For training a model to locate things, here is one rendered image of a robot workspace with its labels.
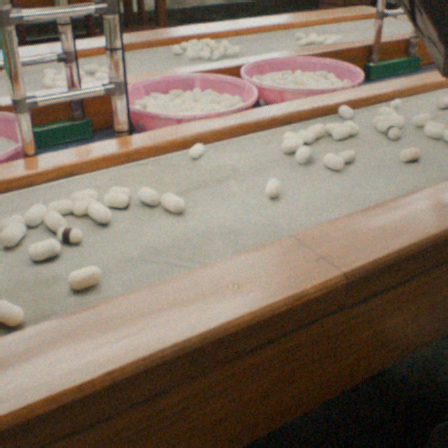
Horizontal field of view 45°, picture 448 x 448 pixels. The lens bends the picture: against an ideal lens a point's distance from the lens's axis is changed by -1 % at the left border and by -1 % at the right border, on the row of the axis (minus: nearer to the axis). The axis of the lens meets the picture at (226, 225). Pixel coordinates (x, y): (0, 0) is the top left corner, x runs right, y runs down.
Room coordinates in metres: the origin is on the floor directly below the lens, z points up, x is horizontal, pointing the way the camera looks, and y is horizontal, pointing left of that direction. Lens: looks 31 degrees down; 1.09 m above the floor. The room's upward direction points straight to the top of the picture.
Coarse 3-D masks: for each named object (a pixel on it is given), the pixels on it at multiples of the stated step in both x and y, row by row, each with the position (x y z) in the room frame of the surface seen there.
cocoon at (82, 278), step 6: (78, 270) 0.46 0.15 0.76; (84, 270) 0.46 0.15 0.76; (90, 270) 0.46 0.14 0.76; (96, 270) 0.46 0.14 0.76; (72, 276) 0.45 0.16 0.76; (78, 276) 0.45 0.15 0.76; (84, 276) 0.45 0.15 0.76; (90, 276) 0.46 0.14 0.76; (96, 276) 0.46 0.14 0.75; (72, 282) 0.45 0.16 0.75; (78, 282) 0.45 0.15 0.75; (84, 282) 0.45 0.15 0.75; (90, 282) 0.45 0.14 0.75; (96, 282) 0.46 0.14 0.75; (78, 288) 0.45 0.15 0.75
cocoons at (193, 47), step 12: (300, 36) 1.63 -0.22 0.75; (312, 36) 1.63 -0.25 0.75; (324, 36) 1.62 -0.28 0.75; (336, 36) 1.63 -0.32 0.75; (192, 48) 1.48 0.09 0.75; (204, 48) 1.46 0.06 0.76; (216, 48) 1.50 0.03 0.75; (228, 48) 1.49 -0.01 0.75; (240, 48) 1.48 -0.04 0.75; (48, 72) 1.24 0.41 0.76; (96, 72) 1.29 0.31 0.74; (48, 84) 1.16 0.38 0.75; (60, 84) 1.15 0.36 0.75
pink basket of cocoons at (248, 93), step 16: (144, 80) 1.12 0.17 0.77; (160, 80) 1.15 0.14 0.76; (192, 80) 1.16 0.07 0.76; (224, 80) 1.15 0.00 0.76; (240, 80) 1.12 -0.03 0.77; (144, 96) 1.11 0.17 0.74; (240, 96) 1.10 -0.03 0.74; (256, 96) 1.01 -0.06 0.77; (144, 112) 0.93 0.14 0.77; (160, 112) 0.92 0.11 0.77; (208, 112) 0.92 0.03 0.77; (224, 112) 0.93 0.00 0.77; (144, 128) 0.95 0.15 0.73; (160, 128) 0.93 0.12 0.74
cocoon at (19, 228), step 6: (12, 222) 0.56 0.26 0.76; (18, 222) 0.56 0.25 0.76; (6, 228) 0.54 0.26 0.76; (12, 228) 0.54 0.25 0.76; (18, 228) 0.55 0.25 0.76; (24, 228) 0.56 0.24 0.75; (6, 234) 0.53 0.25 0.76; (12, 234) 0.53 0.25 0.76; (18, 234) 0.54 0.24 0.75; (24, 234) 0.55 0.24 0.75; (6, 240) 0.53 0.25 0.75; (12, 240) 0.53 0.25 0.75; (18, 240) 0.54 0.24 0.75
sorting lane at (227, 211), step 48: (432, 96) 1.11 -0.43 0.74; (240, 144) 0.85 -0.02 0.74; (336, 144) 0.85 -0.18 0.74; (384, 144) 0.85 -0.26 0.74; (432, 144) 0.85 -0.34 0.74; (48, 192) 0.67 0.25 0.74; (192, 192) 0.67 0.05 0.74; (240, 192) 0.67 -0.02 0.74; (288, 192) 0.67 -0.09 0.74; (336, 192) 0.67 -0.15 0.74; (384, 192) 0.67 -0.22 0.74; (0, 240) 0.55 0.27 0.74; (96, 240) 0.55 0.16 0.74; (144, 240) 0.55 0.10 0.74; (192, 240) 0.55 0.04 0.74; (240, 240) 0.55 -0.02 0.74; (0, 288) 0.46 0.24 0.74; (48, 288) 0.46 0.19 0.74; (96, 288) 0.46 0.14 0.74; (0, 336) 0.38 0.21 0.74
